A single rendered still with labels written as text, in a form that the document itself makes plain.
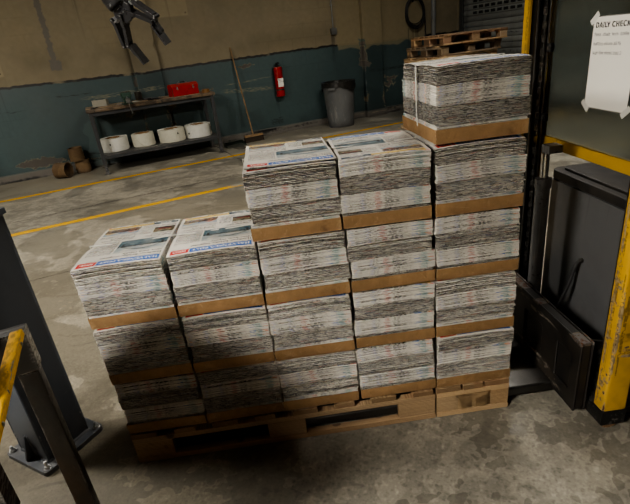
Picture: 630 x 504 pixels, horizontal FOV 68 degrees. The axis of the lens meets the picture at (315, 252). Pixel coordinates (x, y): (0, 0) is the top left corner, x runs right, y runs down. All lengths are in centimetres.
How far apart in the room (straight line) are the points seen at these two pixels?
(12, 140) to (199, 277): 682
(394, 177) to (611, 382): 103
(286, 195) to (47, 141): 691
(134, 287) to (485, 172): 117
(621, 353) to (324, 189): 112
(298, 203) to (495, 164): 62
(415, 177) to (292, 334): 67
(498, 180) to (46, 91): 721
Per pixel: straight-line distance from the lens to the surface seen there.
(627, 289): 175
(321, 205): 146
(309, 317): 162
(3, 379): 120
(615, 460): 200
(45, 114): 814
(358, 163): 144
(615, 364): 190
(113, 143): 756
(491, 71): 152
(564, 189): 223
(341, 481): 180
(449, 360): 185
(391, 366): 179
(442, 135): 149
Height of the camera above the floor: 138
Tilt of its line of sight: 24 degrees down
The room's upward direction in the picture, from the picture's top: 7 degrees counter-clockwise
